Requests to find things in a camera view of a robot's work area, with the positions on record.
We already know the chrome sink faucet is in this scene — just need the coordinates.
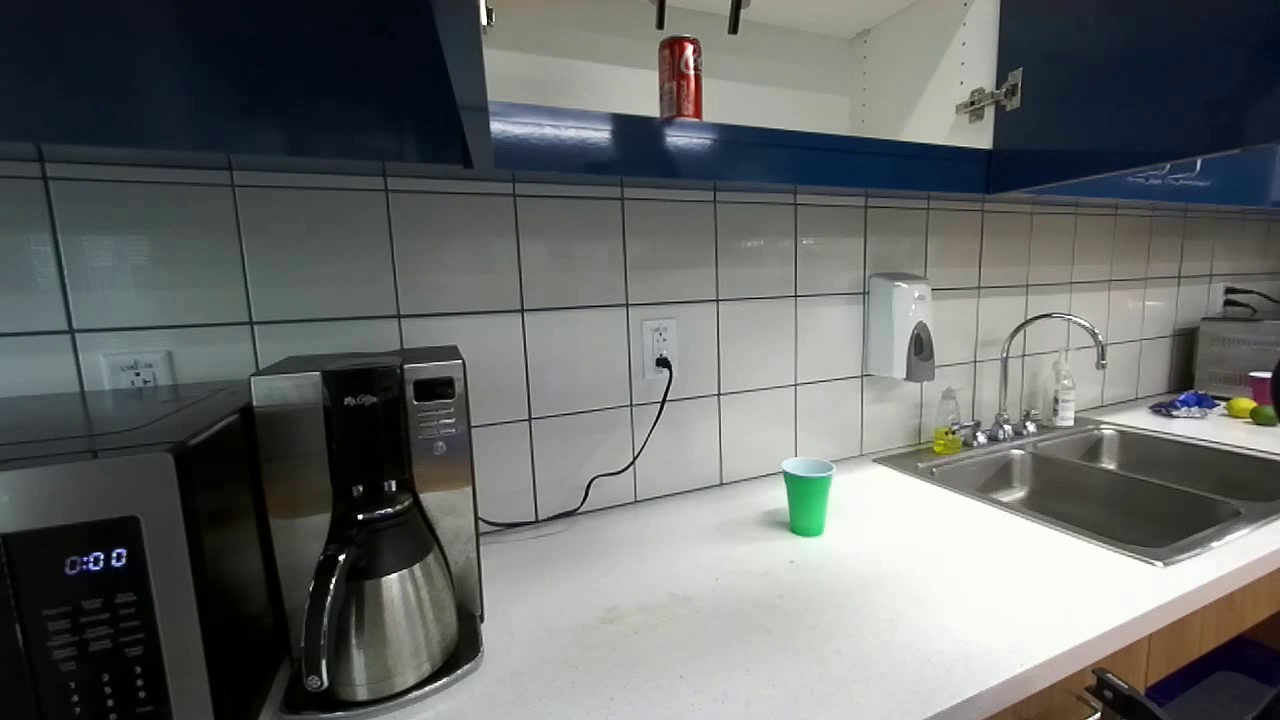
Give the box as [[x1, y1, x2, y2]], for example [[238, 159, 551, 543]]
[[963, 307, 1111, 449]]

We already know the small clear bottle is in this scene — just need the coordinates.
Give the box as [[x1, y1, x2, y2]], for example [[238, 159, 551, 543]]
[[1047, 361, 1079, 433]]

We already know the blue cabinet door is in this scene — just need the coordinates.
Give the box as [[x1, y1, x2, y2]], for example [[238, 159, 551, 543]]
[[993, 0, 1280, 190], [0, 0, 496, 176]]

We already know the steel countertop appliance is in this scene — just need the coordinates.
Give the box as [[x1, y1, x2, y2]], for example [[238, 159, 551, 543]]
[[1186, 279, 1280, 394]]

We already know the blue plate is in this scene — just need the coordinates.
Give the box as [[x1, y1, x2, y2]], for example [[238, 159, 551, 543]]
[[1149, 389, 1228, 425]]

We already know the black and blue chair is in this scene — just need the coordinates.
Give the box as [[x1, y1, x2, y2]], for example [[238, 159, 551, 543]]
[[1079, 637, 1280, 720]]

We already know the wooden base cabinet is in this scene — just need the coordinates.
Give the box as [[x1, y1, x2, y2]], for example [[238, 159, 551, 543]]
[[993, 573, 1280, 720]]

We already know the white wall soap dispenser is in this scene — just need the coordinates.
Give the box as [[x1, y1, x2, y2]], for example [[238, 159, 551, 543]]
[[862, 273, 938, 389]]

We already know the closed blue wall cabinet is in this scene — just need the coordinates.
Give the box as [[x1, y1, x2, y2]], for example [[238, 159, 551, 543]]
[[1022, 139, 1280, 211]]

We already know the stainless steel sink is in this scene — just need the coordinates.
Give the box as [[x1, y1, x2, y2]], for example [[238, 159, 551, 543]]
[[885, 421, 1280, 568]]

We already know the yellow green fruit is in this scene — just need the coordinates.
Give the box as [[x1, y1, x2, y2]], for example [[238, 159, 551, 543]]
[[1222, 392, 1280, 433]]

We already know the black steel coffee maker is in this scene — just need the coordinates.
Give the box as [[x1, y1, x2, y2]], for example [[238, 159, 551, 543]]
[[246, 342, 486, 715]]

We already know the stainless steel coffee carafe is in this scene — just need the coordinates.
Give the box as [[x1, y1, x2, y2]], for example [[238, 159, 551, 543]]
[[292, 496, 469, 709]]

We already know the white wall outlet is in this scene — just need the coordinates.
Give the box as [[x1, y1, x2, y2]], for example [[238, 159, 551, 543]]
[[639, 314, 679, 389], [103, 348, 178, 394]]

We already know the yellow dish soap bottle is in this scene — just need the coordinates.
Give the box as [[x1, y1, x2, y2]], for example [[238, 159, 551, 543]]
[[927, 382, 969, 458]]

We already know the green plastic cup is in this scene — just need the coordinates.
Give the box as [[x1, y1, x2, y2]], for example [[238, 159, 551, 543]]
[[774, 455, 836, 538]]

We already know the open white wall cabinet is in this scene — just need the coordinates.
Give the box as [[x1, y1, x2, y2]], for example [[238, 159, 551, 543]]
[[474, 0, 1005, 195]]

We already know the black power cord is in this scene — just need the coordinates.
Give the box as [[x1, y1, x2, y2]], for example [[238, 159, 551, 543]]
[[474, 351, 674, 534]]

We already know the black steel microwave oven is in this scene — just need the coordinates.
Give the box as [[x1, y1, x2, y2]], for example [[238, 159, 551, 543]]
[[0, 379, 292, 720]]

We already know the red soda can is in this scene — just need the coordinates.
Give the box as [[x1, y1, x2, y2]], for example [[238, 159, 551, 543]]
[[655, 31, 706, 122]]

